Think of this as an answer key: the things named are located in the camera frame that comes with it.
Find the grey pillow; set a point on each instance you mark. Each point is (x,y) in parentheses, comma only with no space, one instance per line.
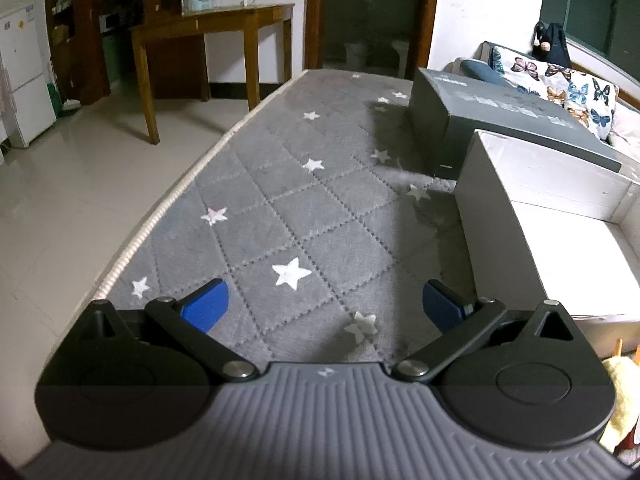
(627,125)

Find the dark wooden shelf cabinet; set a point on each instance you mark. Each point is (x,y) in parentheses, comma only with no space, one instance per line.
(90,10)

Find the butterfly print cushion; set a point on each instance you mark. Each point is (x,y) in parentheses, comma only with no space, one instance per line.
(520,70)
(585,95)

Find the open white box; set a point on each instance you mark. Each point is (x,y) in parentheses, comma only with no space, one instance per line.
(550,170)

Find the blue sofa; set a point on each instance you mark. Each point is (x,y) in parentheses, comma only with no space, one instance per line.
(475,69)

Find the large grey cardboard box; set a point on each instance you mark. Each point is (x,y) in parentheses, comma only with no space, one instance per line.
(500,110)

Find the white trash bin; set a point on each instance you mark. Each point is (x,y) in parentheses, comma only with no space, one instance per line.
(357,55)

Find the wooden door frame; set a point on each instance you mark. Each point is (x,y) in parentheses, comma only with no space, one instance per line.
(312,10)

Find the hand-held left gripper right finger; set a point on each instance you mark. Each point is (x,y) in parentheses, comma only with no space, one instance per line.
(440,307)

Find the brown wooden table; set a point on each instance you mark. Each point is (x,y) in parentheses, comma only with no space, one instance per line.
(225,15)

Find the grey quilted star-patterned desktop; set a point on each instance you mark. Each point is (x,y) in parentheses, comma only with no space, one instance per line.
(300,210)

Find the white toilet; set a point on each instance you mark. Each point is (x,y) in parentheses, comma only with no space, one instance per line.
(400,55)

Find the yellow towel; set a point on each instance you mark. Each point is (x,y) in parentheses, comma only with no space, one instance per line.
(622,395)

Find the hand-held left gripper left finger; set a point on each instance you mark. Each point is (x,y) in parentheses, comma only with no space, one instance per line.
(207,305)

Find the microwave oven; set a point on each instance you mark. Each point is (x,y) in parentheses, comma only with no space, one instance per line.
(111,22)

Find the clear glass jar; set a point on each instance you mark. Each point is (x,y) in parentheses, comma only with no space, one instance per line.
(187,2)

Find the white refrigerator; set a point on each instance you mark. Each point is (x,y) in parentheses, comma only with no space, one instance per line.
(25,70)

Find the dark bag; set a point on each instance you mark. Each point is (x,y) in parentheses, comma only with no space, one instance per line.
(555,45)

